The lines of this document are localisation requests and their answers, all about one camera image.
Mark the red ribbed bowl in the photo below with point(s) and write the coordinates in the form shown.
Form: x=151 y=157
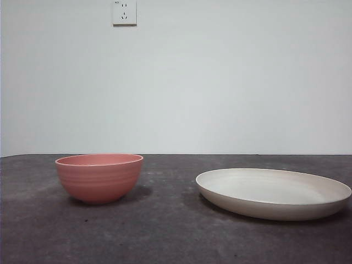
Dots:
x=99 y=181

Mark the white wall socket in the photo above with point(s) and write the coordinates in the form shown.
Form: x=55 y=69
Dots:
x=124 y=13

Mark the white round plate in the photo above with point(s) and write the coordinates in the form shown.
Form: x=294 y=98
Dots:
x=264 y=189

